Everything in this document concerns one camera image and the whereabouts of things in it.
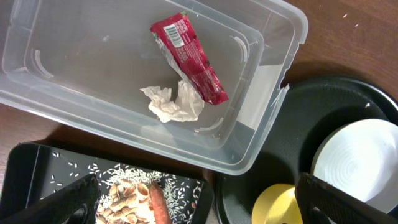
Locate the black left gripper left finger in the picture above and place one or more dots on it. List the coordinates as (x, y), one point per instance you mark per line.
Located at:
(75, 203)

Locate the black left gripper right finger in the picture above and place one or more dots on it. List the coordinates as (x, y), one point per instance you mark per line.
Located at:
(320, 202)

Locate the yellow bowl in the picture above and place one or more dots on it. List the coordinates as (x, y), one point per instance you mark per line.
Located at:
(277, 205)

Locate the pasta and rice scraps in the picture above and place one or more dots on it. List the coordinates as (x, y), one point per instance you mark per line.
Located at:
(125, 195)

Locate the orange carrot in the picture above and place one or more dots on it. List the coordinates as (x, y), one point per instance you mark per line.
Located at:
(159, 204)

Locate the white tissue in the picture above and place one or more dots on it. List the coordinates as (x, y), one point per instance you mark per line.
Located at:
(186, 107)

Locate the red snack wrapper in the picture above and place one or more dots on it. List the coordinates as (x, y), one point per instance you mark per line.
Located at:
(179, 43)

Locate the black rectangular tray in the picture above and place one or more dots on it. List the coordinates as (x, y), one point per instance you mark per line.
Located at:
(25, 175)

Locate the grey plate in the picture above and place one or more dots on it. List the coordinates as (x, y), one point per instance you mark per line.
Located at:
(360, 159)

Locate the round black tray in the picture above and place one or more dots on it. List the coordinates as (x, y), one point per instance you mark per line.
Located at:
(311, 111)

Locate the clear plastic bin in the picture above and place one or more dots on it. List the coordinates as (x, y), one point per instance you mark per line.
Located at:
(84, 63)

